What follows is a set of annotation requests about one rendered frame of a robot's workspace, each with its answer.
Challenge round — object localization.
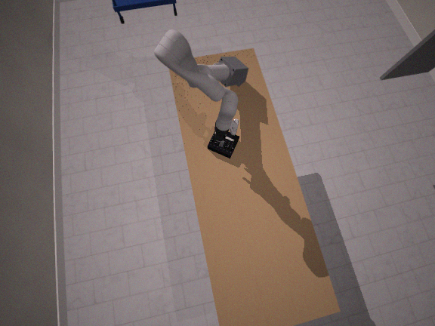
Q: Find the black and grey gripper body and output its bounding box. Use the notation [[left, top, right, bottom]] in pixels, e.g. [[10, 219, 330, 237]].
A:
[[214, 119, 239, 141]]

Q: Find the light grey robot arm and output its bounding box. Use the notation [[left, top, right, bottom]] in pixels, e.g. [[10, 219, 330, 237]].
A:
[[154, 29, 239, 125]]

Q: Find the black lighting desk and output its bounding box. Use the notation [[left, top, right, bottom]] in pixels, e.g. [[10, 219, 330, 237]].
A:
[[208, 131, 239, 158]]

